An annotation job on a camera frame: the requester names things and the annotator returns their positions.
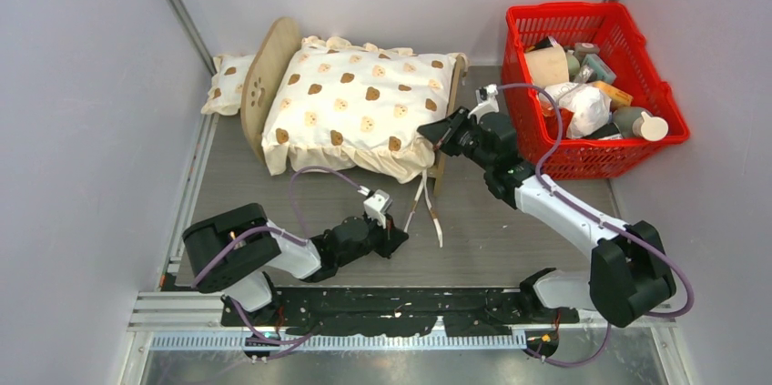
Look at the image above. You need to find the small bear print pillow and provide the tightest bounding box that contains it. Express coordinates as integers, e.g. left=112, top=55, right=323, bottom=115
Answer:
left=200, top=55, right=255, bottom=116

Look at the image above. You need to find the yellow box in basket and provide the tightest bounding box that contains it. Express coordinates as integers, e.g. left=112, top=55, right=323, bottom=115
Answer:
left=591, top=81, right=634, bottom=111

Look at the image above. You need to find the white crumpled bag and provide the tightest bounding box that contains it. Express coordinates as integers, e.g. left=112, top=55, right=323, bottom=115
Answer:
left=538, top=82, right=611, bottom=139

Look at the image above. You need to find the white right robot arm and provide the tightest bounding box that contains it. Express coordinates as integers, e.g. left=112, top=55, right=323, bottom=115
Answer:
left=417, top=107, right=676, bottom=328

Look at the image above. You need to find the wooden pet bed frame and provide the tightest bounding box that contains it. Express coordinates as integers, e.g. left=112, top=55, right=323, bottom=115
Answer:
left=239, top=16, right=469, bottom=198

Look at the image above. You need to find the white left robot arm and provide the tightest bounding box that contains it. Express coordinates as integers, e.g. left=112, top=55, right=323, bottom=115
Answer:
left=182, top=203, right=409, bottom=325

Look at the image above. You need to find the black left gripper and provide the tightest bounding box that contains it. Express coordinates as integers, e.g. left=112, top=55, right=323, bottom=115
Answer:
left=337, top=212, right=409, bottom=268

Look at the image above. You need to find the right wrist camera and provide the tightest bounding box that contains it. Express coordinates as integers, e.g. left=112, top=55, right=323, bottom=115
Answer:
left=469, top=84, right=500, bottom=123

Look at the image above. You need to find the white tie strings corner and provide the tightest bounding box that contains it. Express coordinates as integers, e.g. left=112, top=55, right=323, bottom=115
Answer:
left=402, top=168, right=444, bottom=249

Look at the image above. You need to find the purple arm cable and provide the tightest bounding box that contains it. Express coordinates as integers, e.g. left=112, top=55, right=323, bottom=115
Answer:
left=494, top=82, right=696, bottom=367
left=189, top=166, right=372, bottom=362

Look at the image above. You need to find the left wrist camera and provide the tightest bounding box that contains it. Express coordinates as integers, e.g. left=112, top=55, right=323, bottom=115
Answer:
left=358, top=186, right=392, bottom=228

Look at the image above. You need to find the grey bottle with beige cap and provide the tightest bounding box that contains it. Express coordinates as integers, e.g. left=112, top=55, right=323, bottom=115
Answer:
left=612, top=106, right=669, bottom=142

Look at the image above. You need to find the red plastic basket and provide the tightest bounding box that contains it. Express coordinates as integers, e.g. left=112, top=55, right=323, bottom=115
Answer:
left=502, top=2, right=690, bottom=180

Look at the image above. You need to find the teal box in basket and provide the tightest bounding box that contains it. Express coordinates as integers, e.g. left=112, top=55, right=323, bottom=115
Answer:
left=583, top=54, right=617, bottom=85

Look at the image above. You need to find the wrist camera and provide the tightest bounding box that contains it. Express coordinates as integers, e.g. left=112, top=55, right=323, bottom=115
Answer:
left=358, top=186, right=392, bottom=228
left=469, top=84, right=500, bottom=123

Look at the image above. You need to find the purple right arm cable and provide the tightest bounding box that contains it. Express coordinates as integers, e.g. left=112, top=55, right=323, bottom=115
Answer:
left=494, top=82, right=696, bottom=367

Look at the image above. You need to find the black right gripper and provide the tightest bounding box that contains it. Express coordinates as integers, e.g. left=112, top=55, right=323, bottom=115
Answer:
left=418, top=106, right=495, bottom=171

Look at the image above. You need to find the large bear print cushion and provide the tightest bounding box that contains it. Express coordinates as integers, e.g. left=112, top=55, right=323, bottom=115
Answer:
left=260, top=35, right=469, bottom=185

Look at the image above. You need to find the aluminium frame rail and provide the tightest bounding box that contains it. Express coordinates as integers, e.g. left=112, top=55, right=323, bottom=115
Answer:
left=137, top=0, right=231, bottom=82

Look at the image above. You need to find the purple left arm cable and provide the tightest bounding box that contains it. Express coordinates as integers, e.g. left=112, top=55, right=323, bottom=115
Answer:
left=189, top=166, right=372, bottom=362

